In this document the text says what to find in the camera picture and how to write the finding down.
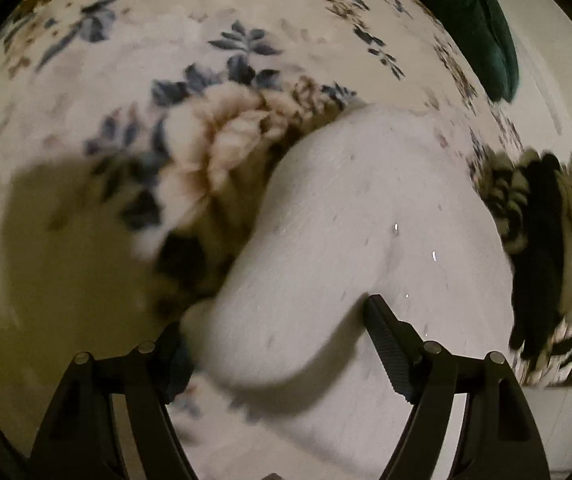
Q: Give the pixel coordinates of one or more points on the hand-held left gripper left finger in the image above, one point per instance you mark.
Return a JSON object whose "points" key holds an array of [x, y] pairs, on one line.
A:
{"points": [[178, 360]]}

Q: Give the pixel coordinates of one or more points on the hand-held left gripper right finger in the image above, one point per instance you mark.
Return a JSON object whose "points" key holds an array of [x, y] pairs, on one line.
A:
{"points": [[388, 345]]}

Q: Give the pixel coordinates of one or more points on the white small garment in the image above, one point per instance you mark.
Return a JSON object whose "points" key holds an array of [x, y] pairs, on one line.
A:
{"points": [[346, 240]]}

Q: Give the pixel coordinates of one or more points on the floral printed blanket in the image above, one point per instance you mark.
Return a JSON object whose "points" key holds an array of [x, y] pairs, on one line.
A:
{"points": [[165, 110]]}

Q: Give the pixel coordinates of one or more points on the dark green cushion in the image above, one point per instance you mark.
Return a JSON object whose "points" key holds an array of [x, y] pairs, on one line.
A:
{"points": [[466, 15]]}

